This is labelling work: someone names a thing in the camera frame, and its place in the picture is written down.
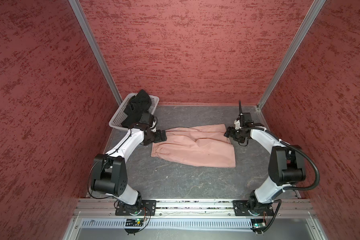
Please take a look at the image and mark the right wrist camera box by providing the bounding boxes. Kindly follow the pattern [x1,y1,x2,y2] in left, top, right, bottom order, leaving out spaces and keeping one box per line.
[234,113,254,130]

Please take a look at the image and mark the black shorts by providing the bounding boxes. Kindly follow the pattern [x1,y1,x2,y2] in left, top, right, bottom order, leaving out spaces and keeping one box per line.
[121,90,152,128]

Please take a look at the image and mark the aluminium corner post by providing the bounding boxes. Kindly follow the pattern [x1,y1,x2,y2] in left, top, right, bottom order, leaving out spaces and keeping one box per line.
[69,0,123,106]
[257,0,326,111]

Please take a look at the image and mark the left green circuit board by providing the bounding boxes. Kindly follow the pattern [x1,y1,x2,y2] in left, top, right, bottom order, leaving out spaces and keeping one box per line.
[125,219,144,228]

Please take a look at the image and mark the white perforated plastic basket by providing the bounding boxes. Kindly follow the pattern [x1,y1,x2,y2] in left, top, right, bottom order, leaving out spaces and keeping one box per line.
[109,93,160,131]

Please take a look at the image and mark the white slotted cable duct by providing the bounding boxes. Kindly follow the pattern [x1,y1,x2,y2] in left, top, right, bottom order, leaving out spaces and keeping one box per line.
[81,218,252,231]

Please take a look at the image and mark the aluminium right corner post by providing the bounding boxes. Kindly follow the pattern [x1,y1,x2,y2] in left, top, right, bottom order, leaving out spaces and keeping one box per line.
[257,0,326,111]

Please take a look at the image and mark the green circuit board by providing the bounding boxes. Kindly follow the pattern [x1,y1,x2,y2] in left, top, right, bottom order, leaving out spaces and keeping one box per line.
[125,219,144,228]
[251,219,267,232]

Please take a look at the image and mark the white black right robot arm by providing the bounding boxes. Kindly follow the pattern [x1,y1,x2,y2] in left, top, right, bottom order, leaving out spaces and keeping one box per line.
[224,127,306,216]

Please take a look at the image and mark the pink drawstring shorts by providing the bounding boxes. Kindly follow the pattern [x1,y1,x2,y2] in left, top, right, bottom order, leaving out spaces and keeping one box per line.
[151,124,236,168]

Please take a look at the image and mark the right green circuit board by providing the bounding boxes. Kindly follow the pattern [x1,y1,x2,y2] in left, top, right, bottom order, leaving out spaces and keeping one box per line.
[251,219,267,232]

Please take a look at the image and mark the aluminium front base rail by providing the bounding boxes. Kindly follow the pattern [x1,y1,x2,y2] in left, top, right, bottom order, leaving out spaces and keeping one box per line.
[73,199,317,219]

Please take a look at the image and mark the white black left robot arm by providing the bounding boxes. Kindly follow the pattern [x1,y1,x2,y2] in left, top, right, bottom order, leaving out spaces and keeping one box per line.
[89,124,167,216]

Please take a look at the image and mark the black corrugated right cable conduit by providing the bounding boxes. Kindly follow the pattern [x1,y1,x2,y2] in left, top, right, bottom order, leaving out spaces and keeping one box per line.
[238,100,321,192]

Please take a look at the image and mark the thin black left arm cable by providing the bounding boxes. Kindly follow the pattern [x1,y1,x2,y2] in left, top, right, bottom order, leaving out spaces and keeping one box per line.
[86,155,109,200]

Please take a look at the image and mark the aluminium left corner post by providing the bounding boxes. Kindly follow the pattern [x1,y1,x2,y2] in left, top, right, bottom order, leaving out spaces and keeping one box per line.
[69,0,123,106]

